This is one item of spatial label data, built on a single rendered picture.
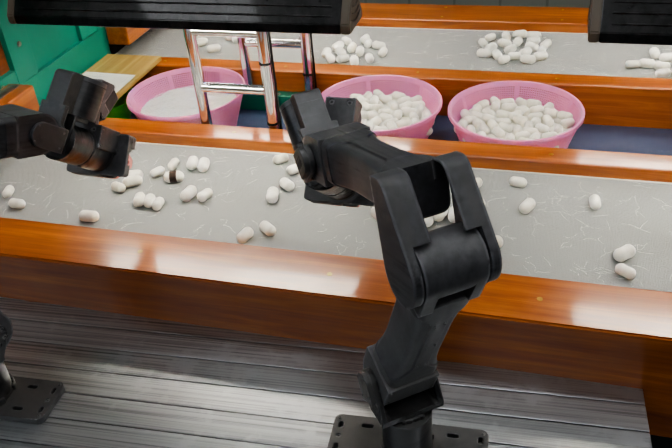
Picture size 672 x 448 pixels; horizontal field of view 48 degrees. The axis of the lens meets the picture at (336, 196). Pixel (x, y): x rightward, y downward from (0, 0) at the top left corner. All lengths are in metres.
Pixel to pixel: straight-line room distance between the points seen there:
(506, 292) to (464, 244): 0.41
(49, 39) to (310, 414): 1.12
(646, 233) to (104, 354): 0.86
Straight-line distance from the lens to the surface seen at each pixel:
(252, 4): 1.24
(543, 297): 1.09
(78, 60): 1.93
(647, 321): 1.09
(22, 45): 1.77
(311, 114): 0.95
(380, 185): 0.67
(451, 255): 0.68
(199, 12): 1.28
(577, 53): 1.90
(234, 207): 1.35
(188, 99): 1.80
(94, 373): 1.20
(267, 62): 1.48
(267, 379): 1.12
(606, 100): 1.70
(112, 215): 1.40
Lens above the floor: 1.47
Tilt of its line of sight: 33 degrees down
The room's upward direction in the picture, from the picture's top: 5 degrees counter-clockwise
